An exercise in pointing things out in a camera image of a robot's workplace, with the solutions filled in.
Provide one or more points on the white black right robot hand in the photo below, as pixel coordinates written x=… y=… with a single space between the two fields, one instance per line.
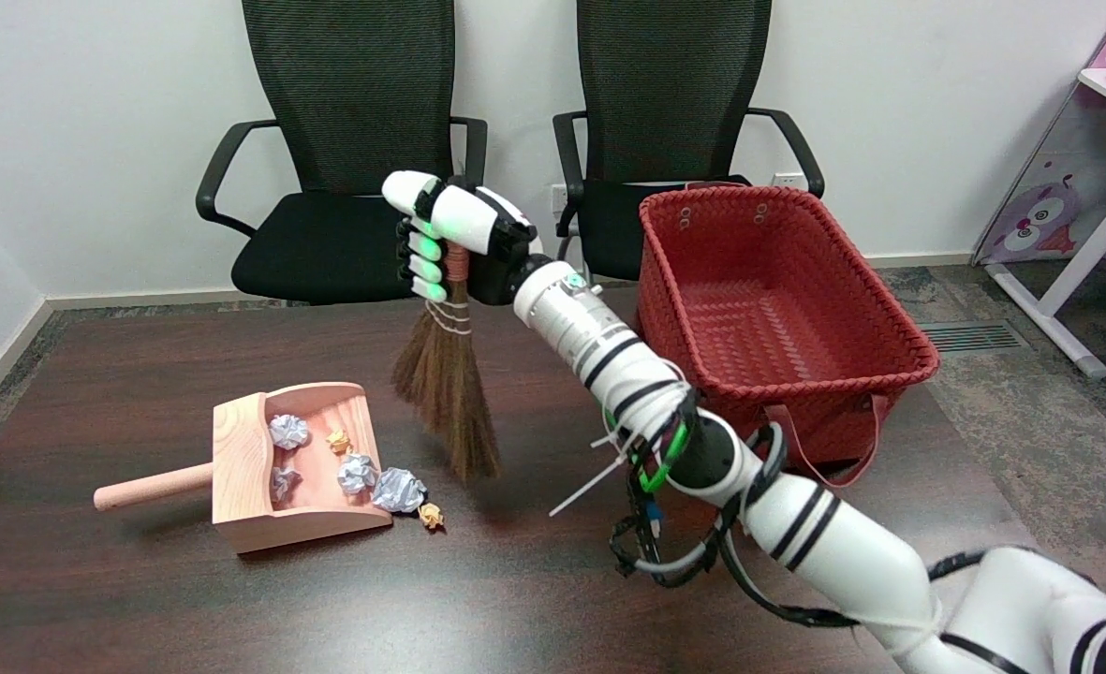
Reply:
x=478 y=234

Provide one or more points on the brown straw hand broom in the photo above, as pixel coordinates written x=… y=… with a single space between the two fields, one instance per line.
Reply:
x=445 y=384

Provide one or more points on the orange paper ball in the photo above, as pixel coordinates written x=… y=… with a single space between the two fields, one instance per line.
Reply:
x=338 y=440
x=432 y=515

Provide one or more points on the white paper ball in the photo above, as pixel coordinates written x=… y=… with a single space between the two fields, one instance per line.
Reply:
x=288 y=432
x=285 y=481
x=398 y=490
x=357 y=473

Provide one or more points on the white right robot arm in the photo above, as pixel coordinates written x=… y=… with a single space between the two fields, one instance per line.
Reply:
x=833 y=543

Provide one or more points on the black mesh office chair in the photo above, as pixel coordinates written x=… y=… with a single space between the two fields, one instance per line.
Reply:
x=665 y=94
x=356 y=94

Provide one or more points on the white zip tie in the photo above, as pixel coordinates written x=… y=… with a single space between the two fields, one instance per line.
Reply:
x=581 y=491

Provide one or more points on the red woven plastic basket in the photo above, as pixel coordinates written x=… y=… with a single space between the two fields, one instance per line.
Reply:
x=749 y=318

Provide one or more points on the metal floor vent grille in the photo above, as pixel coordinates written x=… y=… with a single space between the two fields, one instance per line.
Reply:
x=972 y=336

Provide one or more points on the pink owl print panel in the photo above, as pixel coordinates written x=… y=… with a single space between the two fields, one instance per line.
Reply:
x=1039 y=220

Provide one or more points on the white wall socket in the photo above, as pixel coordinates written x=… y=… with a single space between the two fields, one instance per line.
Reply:
x=787 y=179
x=559 y=198

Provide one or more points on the white metal desk frame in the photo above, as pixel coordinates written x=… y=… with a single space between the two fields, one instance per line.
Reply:
x=1077 y=271

